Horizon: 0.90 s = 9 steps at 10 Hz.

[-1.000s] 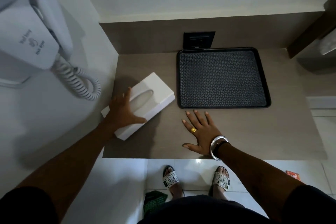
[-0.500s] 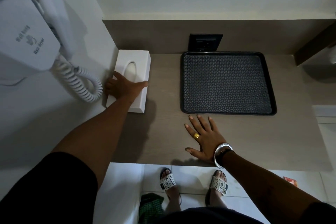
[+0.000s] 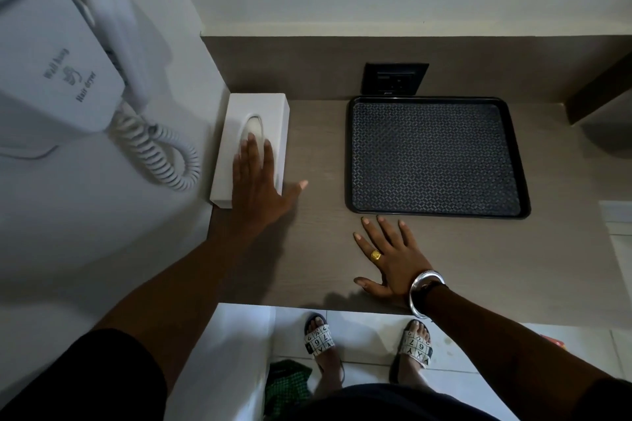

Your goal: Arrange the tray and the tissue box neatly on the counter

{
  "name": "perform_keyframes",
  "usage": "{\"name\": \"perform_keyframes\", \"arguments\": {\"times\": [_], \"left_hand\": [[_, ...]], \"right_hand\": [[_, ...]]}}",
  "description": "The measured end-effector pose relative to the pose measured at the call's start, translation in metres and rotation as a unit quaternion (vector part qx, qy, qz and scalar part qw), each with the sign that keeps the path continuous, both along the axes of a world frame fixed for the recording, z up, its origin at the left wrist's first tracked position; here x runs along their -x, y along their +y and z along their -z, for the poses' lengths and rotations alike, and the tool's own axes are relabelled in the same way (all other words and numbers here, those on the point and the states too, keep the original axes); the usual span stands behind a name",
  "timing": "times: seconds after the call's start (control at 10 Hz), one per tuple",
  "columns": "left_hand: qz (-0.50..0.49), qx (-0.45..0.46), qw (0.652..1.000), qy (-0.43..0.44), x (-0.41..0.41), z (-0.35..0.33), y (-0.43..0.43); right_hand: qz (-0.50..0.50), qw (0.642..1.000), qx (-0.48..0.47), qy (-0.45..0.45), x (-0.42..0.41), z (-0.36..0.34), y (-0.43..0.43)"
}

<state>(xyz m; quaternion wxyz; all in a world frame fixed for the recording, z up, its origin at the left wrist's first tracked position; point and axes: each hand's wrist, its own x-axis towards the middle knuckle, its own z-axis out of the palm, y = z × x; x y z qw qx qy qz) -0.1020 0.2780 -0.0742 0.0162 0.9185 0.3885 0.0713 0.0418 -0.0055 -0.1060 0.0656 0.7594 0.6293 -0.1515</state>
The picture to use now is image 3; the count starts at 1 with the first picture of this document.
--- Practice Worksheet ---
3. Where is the white cabinet side panel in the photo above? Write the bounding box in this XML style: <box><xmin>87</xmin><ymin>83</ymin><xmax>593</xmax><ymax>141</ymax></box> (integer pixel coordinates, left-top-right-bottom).
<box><xmin>165</xmin><ymin>304</ymin><xmax>276</xmax><ymax>421</ymax></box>

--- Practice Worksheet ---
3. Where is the green checked cloth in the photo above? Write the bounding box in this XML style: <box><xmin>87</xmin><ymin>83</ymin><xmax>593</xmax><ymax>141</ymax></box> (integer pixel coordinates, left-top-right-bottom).
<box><xmin>264</xmin><ymin>359</ymin><xmax>314</xmax><ymax>419</ymax></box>

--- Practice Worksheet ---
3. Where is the person's foot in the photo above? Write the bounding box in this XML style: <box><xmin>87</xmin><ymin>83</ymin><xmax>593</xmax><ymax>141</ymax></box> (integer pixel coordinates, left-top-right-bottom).
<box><xmin>307</xmin><ymin>315</ymin><xmax>345</xmax><ymax>399</ymax></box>
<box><xmin>392</xmin><ymin>320</ymin><xmax>431</xmax><ymax>389</ymax></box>

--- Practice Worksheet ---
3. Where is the person's left hand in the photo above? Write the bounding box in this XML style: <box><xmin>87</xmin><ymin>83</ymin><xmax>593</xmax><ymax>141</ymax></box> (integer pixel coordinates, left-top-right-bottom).
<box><xmin>229</xmin><ymin>132</ymin><xmax>309</xmax><ymax>242</ymax></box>

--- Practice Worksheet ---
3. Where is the person's right forearm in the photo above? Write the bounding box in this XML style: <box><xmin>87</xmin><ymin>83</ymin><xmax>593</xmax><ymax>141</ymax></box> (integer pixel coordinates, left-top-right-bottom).
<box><xmin>422</xmin><ymin>283</ymin><xmax>618</xmax><ymax>421</ymax></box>

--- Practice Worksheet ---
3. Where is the person's left foot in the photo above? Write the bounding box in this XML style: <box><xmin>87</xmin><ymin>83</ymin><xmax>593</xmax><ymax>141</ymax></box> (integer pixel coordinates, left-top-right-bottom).
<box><xmin>307</xmin><ymin>315</ymin><xmax>345</xmax><ymax>399</ymax></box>

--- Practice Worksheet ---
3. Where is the person's right foot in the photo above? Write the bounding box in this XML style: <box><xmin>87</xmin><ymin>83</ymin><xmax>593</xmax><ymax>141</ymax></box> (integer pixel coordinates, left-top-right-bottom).
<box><xmin>392</xmin><ymin>320</ymin><xmax>431</xmax><ymax>389</ymax></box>

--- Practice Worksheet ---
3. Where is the black power outlet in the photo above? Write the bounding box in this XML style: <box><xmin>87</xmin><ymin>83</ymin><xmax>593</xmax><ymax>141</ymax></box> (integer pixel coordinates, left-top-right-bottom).
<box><xmin>361</xmin><ymin>62</ymin><xmax>430</xmax><ymax>97</ymax></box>

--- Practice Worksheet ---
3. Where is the person's left forearm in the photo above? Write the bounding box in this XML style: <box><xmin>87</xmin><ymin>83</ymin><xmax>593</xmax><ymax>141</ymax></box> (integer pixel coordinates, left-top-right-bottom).
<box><xmin>91</xmin><ymin>223</ymin><xmax>262</xmax><ymax>394</ymax></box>

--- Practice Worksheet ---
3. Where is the silver bangle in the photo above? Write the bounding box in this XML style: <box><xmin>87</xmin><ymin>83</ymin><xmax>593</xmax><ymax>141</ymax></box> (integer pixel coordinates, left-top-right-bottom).
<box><xmin>408</xmin><ymin>269</ymin><xmax>446</xmax><ymax>320</ymax></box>

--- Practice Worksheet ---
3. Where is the white tissue box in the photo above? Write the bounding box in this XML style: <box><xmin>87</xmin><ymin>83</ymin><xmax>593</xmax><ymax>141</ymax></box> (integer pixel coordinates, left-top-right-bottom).
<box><xmin>210</xmin><ymin>92</ymin><xmax>290</xmax><ymax>210</ymax></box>

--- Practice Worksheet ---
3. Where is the white hair dryer handset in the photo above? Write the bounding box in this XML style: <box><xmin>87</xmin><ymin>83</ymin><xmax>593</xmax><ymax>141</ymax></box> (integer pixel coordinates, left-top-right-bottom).
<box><xmin>52</xmin><ymin>0</ymin><xmax>166</xmax><ymax>113</ymax></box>

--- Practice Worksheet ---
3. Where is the black textured tray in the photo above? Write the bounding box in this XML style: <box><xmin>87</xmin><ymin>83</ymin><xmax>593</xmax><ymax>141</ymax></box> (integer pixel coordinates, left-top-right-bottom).
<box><xmin>346</xmin><ymin>96</ymin><xmax>531</xmax><ymax>219</ymax></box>

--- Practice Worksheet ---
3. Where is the white patterned slipper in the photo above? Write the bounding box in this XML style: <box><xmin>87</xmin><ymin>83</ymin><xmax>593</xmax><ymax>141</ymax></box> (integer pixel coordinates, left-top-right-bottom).
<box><xmin>389</xmin><ymin>319</ymin><xmax>434</xmax><ymax>386</ymax></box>
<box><xmin>303</xmin><ymin>312</ymin><xmax>346</xmax><ymax>399</ymax></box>

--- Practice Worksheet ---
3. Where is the white coiled cord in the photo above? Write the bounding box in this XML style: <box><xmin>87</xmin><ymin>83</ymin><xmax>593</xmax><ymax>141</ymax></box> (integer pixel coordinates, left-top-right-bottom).
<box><xmin>106</xmin><ymin>102</ymin><xmax>200</xmax><ymax>192</ymax></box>

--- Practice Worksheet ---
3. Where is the white hair dryer wall base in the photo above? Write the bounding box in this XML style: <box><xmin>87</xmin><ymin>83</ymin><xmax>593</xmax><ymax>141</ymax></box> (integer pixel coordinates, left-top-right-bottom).
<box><xmin>0</xmin><ymin>0</ymin><xmax>126</xmax><ymax>160</ymax></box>

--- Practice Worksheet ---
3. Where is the white door frame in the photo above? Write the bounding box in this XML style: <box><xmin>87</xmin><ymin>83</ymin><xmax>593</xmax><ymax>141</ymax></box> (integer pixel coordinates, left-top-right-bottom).
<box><xmin>599</xmin><ymin>200</ymin><xmax>632</xmax><ymax>298</ymax></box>

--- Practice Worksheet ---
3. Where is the person's right hand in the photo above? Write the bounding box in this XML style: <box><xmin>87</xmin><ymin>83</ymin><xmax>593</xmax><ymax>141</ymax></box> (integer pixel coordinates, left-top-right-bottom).
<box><xmin>353</xmin><ymin>215</ymin><xmax>435</xmax><ymax>310</ymax></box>

